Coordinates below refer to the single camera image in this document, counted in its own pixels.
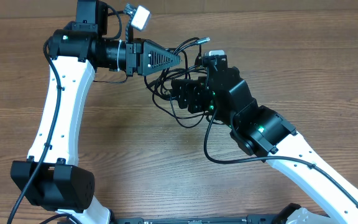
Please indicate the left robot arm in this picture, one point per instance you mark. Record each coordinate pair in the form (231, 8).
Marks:
(50, 176)

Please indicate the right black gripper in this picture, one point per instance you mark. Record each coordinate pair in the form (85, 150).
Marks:
(194, 95)

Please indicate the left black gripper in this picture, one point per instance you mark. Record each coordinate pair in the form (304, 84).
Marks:
(139, 58)

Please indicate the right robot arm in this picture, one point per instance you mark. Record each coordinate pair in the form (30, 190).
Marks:
(267, 136)

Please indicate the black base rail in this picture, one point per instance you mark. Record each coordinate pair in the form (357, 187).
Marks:
(250, 219)

